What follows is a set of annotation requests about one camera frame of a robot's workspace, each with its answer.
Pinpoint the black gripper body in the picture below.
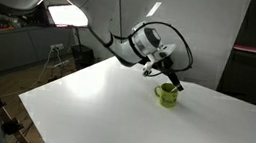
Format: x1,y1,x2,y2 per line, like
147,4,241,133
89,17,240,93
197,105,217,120
158,55,177,76

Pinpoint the green mug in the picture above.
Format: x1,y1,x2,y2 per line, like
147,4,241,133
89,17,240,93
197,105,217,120
151,80,181,111

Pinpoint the pink label strip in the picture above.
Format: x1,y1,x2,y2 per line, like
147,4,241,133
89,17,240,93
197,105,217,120
232,44,256,54

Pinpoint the light panel stand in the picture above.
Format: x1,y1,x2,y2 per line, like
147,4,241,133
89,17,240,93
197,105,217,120
70,27,85,54

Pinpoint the rectangular studio light panel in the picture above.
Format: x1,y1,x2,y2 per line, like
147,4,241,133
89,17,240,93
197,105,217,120
45,0,92,30

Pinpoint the white power strip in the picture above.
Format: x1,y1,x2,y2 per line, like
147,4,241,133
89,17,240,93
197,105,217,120
49,42,65,52

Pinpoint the grey counter cabinet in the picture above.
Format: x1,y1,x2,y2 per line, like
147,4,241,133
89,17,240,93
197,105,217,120
0,16,78,87

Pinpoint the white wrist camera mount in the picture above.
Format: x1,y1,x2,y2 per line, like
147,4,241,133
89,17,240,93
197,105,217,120
141,39,177,81

